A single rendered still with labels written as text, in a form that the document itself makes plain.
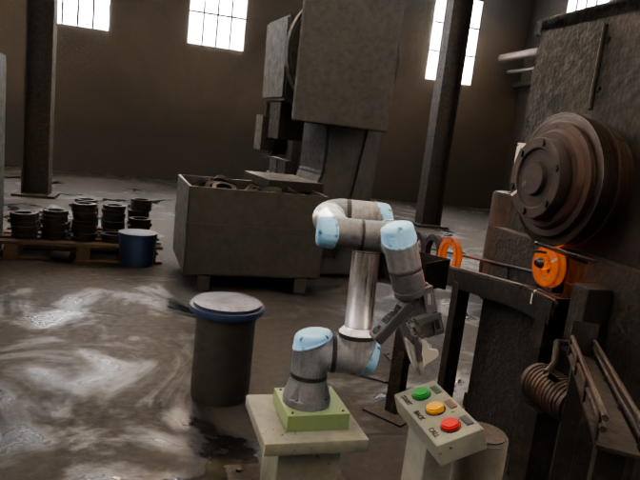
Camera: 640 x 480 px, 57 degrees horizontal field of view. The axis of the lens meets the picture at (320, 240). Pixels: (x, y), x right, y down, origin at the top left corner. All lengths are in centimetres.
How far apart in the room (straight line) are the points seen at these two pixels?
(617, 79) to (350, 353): 131
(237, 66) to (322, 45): 746
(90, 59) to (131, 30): 92
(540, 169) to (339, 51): 270
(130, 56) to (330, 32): 765
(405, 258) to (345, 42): 344
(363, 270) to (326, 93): 288
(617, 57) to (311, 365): 147
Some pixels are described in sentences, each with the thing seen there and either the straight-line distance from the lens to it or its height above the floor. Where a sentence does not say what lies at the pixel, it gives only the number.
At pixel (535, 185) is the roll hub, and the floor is 109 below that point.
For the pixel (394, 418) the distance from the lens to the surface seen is 270.
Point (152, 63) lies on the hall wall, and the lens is 1184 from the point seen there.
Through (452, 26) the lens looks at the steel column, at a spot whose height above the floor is 296.
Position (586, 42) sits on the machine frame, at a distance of 251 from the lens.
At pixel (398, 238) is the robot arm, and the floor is 98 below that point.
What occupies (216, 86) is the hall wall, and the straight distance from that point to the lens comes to 1186.
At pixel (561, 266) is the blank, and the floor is 82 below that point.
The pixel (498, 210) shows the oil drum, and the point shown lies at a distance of 517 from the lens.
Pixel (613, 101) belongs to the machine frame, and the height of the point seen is 140.
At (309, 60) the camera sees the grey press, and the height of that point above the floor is 170.
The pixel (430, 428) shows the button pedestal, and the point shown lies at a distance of 135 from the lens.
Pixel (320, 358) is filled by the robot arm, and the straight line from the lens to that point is 182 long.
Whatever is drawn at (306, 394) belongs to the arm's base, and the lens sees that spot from 185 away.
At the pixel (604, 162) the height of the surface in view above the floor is 119.
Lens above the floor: 117
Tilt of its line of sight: 10 degrees down
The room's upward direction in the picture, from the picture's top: 7 degrees clockwise
